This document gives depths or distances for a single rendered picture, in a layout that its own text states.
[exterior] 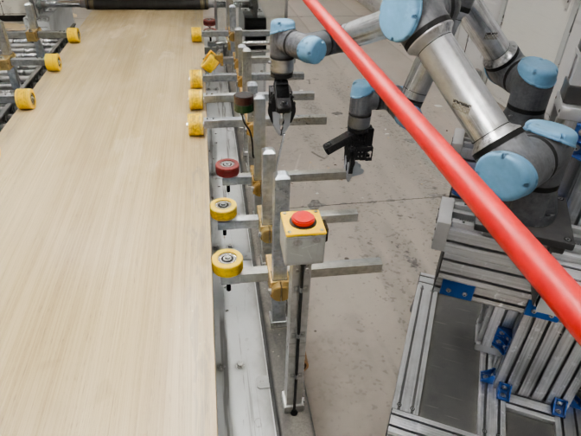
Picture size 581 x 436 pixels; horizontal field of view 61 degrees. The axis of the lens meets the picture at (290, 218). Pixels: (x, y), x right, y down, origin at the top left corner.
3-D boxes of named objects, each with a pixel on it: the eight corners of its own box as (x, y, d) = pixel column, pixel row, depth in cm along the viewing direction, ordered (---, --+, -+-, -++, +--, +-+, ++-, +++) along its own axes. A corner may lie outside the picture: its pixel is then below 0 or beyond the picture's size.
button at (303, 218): (311, 217, 88) (312, 208, 87) (316, 230, 85) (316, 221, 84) (290, 218, 88) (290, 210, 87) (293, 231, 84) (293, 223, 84)
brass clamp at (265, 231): (274, 217, 158) (274, 204, 155) (279, 243, 147) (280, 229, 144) (254, 218, 157) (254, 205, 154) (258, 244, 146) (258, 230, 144)
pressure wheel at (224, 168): (239, 184, 177) (238, 156, 171) (240, 196, 171) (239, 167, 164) (216, 186, 176) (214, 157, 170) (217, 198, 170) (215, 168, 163)
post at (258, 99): (264, 220, 180) (264, 92, 153) (264, 225, 177) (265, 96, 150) (254, 220, 179) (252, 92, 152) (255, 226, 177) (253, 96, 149)
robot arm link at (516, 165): (570, 170, 107) (437, -34, 113) (537, 193, 99) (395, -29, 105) (524, 192, 117) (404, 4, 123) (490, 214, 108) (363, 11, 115)
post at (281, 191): (283, 318, 139) (288, 168, 112) (284, 328, 136) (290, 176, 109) (271, 319, 138) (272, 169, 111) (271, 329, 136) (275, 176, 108)
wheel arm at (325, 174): (342, 176, 179) (344, 166, 177) (345, 182, 177) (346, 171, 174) (221, 182, 173) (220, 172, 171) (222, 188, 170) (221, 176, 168)
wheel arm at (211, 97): (312, 97, 213) (313, 89, 211) (314, 100, 211) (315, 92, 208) (194, 100, 206) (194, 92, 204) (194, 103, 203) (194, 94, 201)
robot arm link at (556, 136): (571, 177, 119) (592, 125, 112) (545, 195, 112) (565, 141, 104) (523, 158, 127) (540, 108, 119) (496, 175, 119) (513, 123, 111)
